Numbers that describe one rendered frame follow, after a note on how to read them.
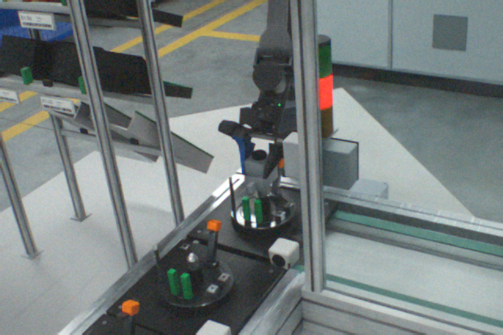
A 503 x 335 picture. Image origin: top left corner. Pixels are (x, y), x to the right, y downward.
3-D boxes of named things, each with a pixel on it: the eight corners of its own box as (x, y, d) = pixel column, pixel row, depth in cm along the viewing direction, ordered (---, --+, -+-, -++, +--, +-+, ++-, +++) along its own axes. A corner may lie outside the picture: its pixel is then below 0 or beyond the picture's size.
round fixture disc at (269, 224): (251, 194, 143) (251, 186, 142) (308, 207, 137) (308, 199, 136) (218, 227, 133) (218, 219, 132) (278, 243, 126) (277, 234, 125)
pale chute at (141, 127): (168, 160, 157) (175, 143, 158) (207, 174, 149) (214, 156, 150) (88, 117, 135) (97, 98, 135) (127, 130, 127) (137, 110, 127)
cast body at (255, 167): (259, 173, 134) (257, 143, 130) (278, 177, 132) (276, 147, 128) (240, 193, 128) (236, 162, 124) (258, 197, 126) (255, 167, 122)
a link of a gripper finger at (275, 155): (277, 147, 129) (265, 141, 124) (293, 150, 128) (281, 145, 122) (269, 181, 129) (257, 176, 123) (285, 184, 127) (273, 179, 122)
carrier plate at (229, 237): (244, 186, 150) (244, 179, 149) (339, 207, 139) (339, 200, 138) (187, 242, 132) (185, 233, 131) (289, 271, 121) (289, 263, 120)
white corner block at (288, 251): (280, 252, 127) (278, 236, 125) (300, 258, 125) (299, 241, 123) (268, 266, 123) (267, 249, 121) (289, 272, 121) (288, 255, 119)
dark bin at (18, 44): (102, 81, 153) (108, 50, 152) (137, 90, 145) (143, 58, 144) (-3, 69, 131) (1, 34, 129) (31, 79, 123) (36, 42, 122)
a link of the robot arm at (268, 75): (258, 49, 132) (248, 31, 120) (298, 49, 130) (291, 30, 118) (258, 103, 130) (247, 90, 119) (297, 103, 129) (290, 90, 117)
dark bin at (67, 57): (151, 88, 146) (156, 56, 145) (191, 98, 138) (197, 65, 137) (47, 76, 124) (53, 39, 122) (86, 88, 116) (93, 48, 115)
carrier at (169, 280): (183, 246, 131) (174, 195, 125) (286, 276, 120) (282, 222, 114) (107, 319, 113) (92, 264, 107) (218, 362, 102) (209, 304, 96)
